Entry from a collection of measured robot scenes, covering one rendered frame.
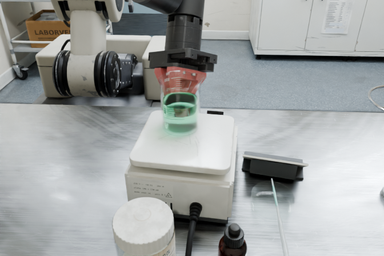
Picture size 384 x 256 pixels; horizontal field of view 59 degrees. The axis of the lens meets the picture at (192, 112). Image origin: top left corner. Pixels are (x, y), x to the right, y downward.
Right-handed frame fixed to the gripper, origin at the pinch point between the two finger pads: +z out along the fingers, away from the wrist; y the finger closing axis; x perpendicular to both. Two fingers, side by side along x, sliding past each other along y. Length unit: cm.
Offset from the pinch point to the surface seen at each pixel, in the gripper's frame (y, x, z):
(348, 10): -78, 228, -87
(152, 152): 9.0, -10.6, 5.1
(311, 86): -85, 195, -25
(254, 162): 12.1, 5.2, 6.3
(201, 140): 11.2, -4.9, 3.3
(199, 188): 13.8, -7.0, 8.6
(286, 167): 15.7, 7.9, 6.6
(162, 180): 10.7, -10.1, 8.1
